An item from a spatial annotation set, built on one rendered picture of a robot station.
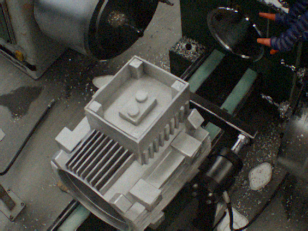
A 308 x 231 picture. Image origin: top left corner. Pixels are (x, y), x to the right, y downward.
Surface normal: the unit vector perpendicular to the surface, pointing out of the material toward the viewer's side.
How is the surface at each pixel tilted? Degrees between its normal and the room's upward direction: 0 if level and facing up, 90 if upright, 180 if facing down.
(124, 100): 0
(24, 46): 90
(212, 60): 0
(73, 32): 81
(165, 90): 0
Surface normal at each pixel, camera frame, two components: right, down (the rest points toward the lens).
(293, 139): -0.57, 0.39
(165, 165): -0.06, -0.56
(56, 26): -0.60, 0.58
